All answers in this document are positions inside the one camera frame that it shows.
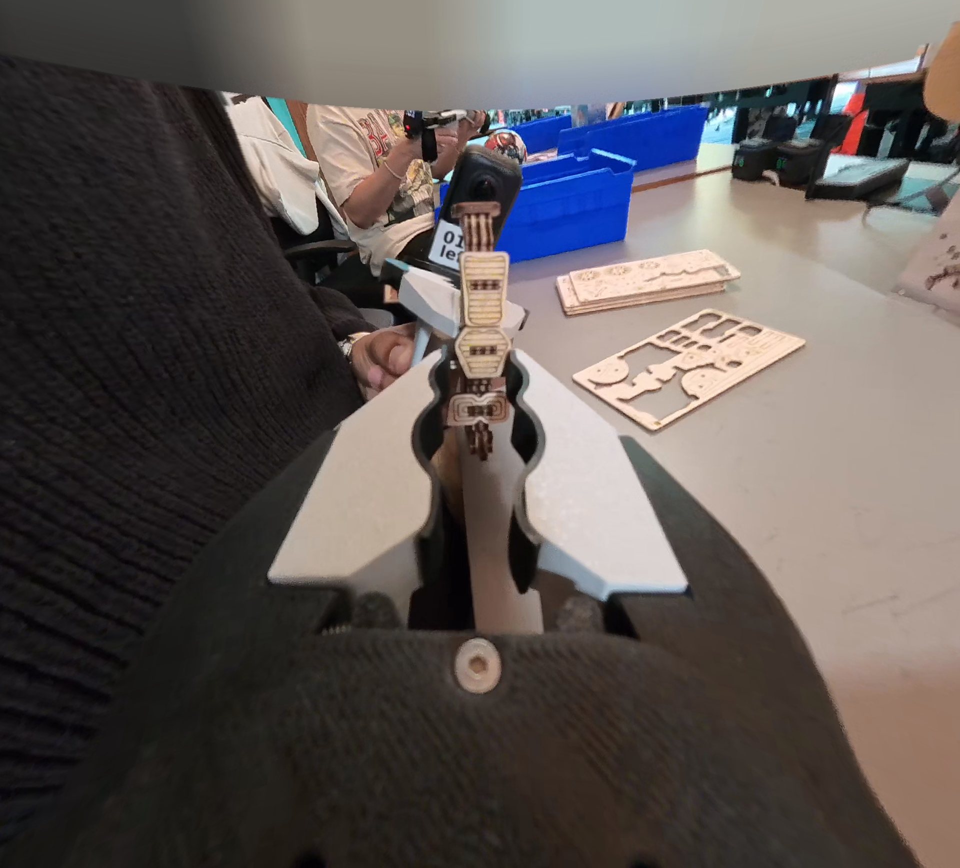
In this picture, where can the wooden puzzle model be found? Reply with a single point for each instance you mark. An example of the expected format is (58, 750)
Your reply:
(484, 283)

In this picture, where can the stack of wooden puzzle sheets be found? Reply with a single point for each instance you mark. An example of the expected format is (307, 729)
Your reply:
(645, 283)

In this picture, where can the silver wristwatch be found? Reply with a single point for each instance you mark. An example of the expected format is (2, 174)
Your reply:
(351, 345)

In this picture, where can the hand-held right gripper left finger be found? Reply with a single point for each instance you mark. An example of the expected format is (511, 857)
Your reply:
(352, 508)

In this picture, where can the person's left forearm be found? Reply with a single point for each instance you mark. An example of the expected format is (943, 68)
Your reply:
(337, 317)

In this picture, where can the red bag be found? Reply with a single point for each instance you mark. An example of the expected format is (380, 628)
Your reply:
(856, 122)

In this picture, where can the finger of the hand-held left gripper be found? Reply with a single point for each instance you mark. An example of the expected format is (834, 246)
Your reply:
(516, 314)
(431, 302)

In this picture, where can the blue plastic bin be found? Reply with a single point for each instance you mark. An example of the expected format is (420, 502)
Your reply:
(570, 215)
(544, 133)
(645, 129)

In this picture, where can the white jacket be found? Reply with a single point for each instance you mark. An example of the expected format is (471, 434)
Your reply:
(277, 163)

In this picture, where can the punched wooden puzzle sheet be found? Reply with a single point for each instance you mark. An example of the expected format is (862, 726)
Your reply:
(772, 347)

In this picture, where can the black office chair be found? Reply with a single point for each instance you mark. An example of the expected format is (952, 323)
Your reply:
(315, 253)

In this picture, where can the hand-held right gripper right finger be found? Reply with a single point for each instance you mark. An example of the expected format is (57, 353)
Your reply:
(600, 508)

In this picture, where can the grey desk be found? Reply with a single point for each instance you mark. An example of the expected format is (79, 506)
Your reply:
(825, 508)

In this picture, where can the person's left hand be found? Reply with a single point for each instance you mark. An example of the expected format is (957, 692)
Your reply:
(382, 358)

